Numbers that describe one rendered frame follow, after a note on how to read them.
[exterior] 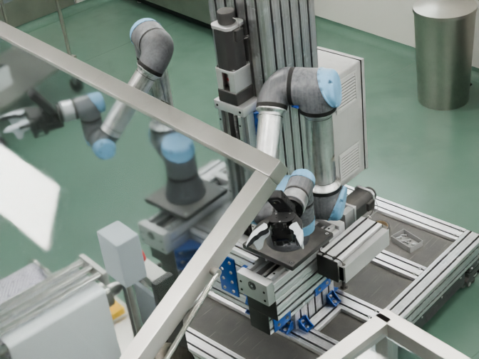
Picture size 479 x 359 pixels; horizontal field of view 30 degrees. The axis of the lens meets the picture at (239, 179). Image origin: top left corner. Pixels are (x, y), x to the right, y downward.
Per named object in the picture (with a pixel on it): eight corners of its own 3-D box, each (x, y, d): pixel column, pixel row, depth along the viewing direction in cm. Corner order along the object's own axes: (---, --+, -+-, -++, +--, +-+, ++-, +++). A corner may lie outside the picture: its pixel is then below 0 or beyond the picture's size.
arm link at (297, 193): (305, 186, 250) (277, 188, 253) (301, 196, 247) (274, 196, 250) (310, 208, 254) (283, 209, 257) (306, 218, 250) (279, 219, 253)
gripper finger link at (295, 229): (313, 255, 234) (300, 238, 242) (309, 237, 231) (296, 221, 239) (303, 259, 233) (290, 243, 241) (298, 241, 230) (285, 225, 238)
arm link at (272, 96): (253, 60, 269) (236, 221, 262) (289, 62, 266) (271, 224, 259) (263, 71, 280) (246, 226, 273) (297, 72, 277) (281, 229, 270)
